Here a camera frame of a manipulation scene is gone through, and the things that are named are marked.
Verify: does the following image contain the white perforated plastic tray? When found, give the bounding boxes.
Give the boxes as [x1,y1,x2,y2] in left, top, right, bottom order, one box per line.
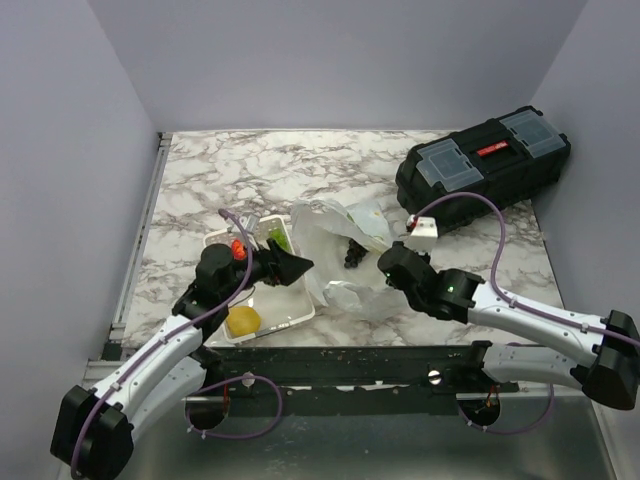
[205,215,316,346]

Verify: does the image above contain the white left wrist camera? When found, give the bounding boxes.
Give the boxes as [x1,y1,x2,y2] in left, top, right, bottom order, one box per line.
[238,214,260,236]

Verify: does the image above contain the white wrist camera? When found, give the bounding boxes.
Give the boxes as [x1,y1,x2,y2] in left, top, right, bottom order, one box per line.
[404,215,439,254]
[238,214,260,236]

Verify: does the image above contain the yellow fake pear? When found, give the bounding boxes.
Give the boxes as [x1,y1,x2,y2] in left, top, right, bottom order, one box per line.
[225,306,262,337]

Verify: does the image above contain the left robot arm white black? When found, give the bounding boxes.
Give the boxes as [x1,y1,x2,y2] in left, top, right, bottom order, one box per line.
[50,239,314,479]

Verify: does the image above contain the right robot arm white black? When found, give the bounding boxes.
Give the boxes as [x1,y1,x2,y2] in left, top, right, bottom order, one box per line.
[377,242,639,411]

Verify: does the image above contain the dark fake grapes green leaf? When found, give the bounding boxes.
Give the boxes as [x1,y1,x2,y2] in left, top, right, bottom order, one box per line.
[344,239,368,269]

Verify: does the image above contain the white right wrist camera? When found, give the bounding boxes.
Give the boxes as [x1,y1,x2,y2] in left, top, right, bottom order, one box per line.
[404,215,439,254]

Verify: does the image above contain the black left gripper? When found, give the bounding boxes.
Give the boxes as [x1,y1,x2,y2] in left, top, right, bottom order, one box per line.
[221,236,313,301]

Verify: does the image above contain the red fake apple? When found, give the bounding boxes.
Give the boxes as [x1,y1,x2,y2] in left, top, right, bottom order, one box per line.
[231,239,247,261]

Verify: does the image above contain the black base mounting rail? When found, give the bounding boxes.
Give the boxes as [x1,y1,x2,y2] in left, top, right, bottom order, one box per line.
[102,342,521,419]

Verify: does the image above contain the white plastic bag lemon print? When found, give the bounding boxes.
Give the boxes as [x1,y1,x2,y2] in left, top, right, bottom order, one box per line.
[291,199,408,321]

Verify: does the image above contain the aluminium extrusion frame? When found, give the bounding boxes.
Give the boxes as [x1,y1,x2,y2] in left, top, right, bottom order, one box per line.
[54,132,174,480]

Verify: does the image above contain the black toolbox clear lids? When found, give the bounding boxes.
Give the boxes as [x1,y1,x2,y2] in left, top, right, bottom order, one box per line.
[395,106,571,214]

